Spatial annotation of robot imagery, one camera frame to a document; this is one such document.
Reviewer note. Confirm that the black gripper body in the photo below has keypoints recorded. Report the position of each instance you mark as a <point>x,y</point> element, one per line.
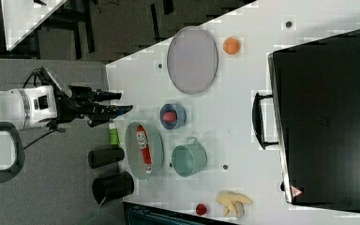
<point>72,102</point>

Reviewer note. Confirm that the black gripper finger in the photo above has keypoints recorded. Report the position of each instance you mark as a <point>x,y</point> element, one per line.
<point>104,114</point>
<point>106,95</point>

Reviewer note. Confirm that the red ketchup bottle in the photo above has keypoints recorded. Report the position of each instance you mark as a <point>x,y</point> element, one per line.
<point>144,147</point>

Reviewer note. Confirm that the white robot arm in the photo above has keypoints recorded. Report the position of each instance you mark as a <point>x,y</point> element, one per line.
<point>50,103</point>

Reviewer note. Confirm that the black white robot base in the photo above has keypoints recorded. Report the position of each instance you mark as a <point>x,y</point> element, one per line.
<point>11,152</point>

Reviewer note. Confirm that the green oval strainer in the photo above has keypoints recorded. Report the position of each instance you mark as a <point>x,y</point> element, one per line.
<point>135,156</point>

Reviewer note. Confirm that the green bottle white cap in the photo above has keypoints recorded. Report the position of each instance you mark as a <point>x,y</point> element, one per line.
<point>114,138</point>

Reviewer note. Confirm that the black cylinder upper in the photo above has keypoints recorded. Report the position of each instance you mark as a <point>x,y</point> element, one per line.
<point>103,157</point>

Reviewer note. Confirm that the black cylinder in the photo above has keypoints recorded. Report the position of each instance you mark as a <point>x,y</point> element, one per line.
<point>103,157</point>
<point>113,187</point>

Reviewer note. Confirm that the red ball in bowl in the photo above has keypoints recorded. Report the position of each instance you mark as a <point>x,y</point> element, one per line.
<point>170,117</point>

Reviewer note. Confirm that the blue bowl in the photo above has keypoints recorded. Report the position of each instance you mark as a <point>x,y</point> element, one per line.
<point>180,112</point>

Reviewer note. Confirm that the black cylinder lower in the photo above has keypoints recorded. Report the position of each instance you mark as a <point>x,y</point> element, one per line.
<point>113,187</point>

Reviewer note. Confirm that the grey round plate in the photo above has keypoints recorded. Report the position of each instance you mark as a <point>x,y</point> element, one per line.
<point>192,60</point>

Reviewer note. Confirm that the red strawberry toy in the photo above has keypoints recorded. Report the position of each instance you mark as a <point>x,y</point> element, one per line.
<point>201,209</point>

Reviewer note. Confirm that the orange fruit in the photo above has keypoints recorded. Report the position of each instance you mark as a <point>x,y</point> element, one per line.
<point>231,46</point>

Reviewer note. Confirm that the yellow banana peel toy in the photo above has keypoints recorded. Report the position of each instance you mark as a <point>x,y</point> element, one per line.
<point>233,203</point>

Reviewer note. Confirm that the black toaster oven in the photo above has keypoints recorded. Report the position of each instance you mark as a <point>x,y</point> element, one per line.
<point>316,97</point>

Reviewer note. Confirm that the green pot with handle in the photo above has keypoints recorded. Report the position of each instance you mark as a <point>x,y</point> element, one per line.
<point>189,158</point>

